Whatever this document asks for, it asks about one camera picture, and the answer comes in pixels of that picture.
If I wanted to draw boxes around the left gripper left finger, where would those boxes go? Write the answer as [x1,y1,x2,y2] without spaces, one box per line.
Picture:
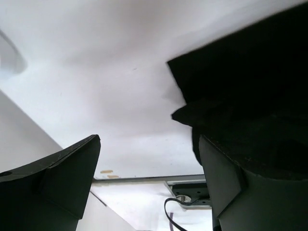
[0,135,101,231]

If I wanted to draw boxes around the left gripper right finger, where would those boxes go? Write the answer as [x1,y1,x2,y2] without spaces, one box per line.
[199,136,308,231]

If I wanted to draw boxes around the black trousers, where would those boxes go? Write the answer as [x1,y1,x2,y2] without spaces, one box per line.
[167,3,308,180]

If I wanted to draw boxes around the grey metal clothes rack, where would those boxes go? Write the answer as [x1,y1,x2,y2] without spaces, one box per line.
[0,31,27,78]

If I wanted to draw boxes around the aluminium rail front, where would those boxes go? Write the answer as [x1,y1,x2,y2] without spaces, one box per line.
[92,174,206,185]

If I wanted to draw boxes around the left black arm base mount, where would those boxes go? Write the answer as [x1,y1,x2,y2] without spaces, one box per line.
[167,180,211,209]

